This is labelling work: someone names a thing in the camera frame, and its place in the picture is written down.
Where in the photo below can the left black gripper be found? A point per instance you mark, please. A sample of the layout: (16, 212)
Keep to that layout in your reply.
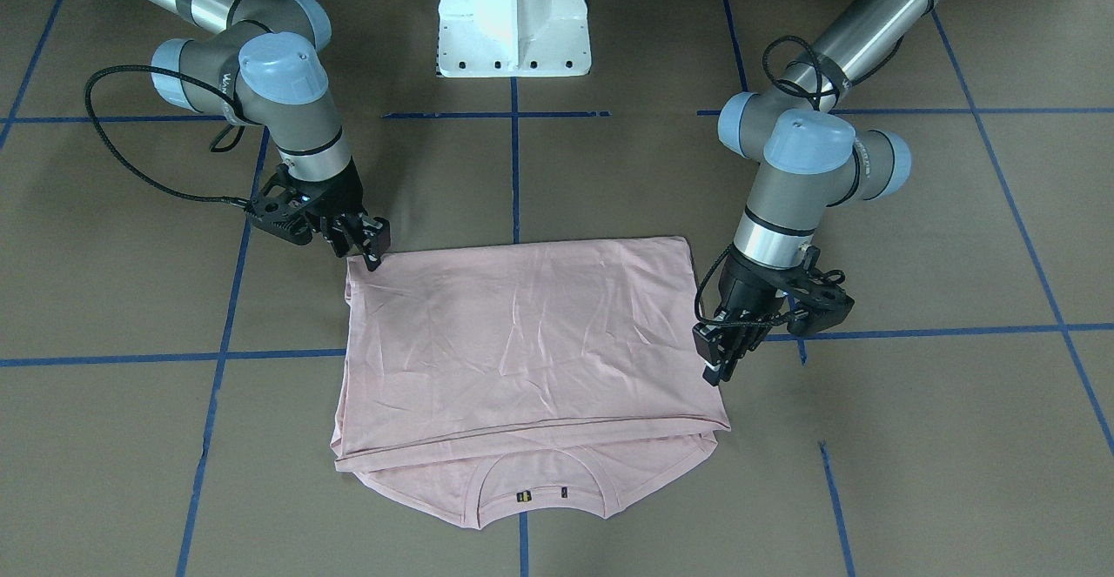
(749, 290)

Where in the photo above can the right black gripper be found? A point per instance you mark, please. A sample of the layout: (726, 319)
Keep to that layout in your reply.
(342, 193)

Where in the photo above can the pink snoopy t-shirt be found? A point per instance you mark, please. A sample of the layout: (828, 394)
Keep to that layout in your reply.
(488, 381)

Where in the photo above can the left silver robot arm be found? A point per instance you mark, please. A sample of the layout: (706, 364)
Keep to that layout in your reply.
(808, 161)

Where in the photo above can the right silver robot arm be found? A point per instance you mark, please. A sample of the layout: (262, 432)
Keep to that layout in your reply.
(261, 67)

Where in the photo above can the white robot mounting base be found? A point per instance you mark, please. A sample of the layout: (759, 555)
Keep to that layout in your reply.
(513, 38)

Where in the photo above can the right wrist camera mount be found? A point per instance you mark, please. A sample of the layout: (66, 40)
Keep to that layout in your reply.
(280, 207)

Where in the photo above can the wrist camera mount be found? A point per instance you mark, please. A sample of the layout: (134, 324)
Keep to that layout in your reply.
(280, 207)
(820, 301)

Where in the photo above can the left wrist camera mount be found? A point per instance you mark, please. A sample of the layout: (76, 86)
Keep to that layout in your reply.
(820, 301)

